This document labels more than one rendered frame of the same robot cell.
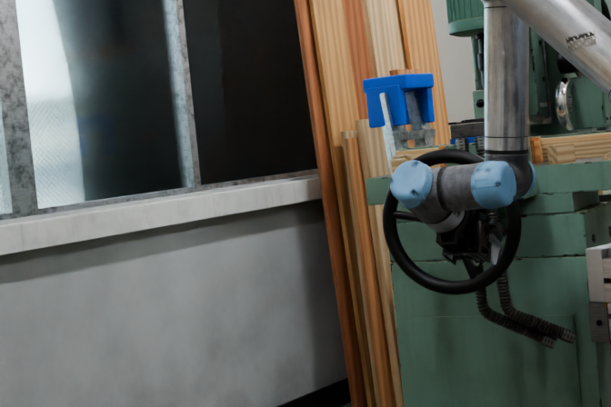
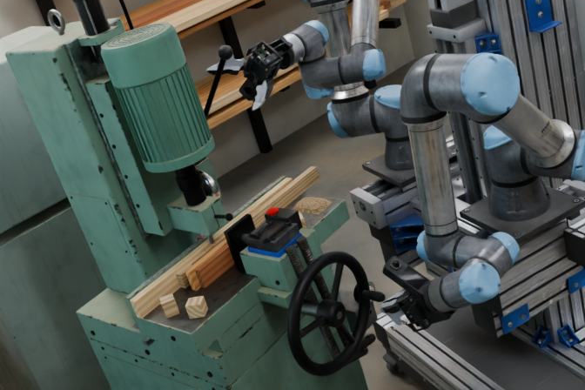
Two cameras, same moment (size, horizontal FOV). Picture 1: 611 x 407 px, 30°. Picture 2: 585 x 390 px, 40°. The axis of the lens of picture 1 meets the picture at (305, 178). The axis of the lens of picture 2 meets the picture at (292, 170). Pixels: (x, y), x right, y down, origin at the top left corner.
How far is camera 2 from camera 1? 2.30 m
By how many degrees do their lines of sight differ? 73
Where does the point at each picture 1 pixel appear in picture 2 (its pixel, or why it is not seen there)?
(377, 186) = (203, 333)
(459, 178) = (503, 258)
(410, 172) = (487, 274)
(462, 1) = (187, 137)
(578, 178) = (320, 233)
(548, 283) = not seen: hidden behind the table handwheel
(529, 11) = (524, 120)
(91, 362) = not seen: outside the picture
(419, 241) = (244, 353)
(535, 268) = not seen: hidden behind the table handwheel
